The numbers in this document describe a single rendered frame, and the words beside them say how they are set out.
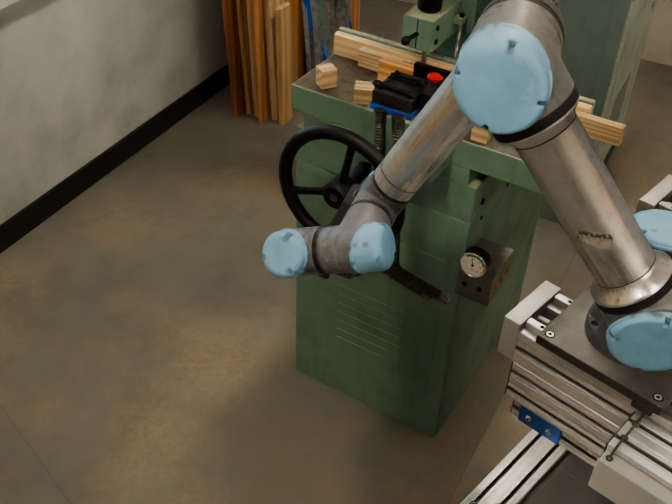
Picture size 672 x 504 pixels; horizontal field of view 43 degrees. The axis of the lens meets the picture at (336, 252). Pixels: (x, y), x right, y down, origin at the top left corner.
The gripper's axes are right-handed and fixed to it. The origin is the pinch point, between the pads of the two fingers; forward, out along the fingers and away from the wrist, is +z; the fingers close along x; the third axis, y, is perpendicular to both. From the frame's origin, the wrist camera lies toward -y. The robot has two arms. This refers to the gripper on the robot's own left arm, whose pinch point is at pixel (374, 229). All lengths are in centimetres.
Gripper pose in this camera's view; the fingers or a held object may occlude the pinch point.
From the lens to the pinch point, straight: 161.2
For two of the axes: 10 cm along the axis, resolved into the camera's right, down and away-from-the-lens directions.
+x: 8.6, 3.5, -3.8
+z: 4.3, -0.7, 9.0
